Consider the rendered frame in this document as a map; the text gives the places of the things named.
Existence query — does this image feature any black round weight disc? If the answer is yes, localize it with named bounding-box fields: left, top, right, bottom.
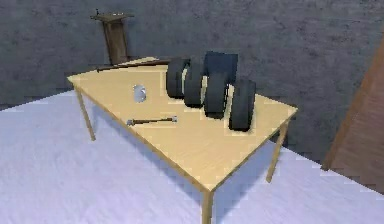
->
left=183, top=63, right=207, bottom=109
left=228, top=79, right=257, bottom=133
left=165, top=58, right=191, bottom=100
left=203, top=73, right=230, bottom=120

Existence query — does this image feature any small silver cup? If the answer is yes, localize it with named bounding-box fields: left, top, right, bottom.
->
left=132, top=84, right=147, bottom=104

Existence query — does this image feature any light wooden table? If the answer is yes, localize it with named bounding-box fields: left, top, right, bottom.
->
left=66, top=56, right=299, bottom=224

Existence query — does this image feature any brown wooden door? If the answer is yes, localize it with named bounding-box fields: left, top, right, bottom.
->
left=321, top=34, right=384, bottom=196

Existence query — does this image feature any long dark brown bat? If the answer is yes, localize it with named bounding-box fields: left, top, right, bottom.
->
left=95, top=59, right=172, bottom=73

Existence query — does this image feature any dark rod with silver ends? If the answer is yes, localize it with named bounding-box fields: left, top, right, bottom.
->
left=126, top=115, right=179, bottom=127

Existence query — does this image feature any dark blue square box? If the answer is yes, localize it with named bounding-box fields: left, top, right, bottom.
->
left=203, top=51, right=239, bottom=86

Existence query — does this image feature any dark brown wooden stand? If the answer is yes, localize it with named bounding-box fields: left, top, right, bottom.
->
left=90, top=9, right=135, bottom=66

